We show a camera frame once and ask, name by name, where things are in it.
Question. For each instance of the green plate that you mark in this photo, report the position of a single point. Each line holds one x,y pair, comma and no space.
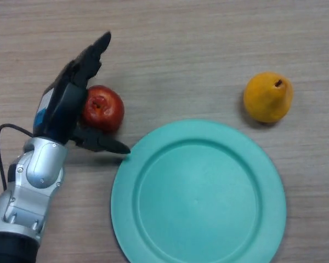
200,197

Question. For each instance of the red apple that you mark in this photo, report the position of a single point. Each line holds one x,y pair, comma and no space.
107,109

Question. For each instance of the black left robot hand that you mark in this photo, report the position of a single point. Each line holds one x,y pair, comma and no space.
60,109

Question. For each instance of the yellow pear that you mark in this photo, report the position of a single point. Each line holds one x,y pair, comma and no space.
267,98

